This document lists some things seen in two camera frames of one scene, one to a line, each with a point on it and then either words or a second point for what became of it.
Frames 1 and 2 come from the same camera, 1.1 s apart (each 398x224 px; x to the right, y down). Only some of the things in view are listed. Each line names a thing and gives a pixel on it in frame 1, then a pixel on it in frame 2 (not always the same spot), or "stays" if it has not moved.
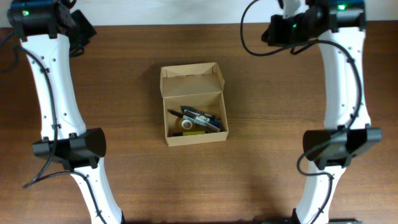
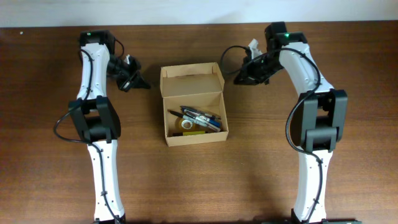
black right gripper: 274,30 -> 248,76
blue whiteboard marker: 203,117 stays
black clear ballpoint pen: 201,111 stays
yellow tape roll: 182,124 stays
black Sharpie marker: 188,117 stays
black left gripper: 90,31 -> 135,76
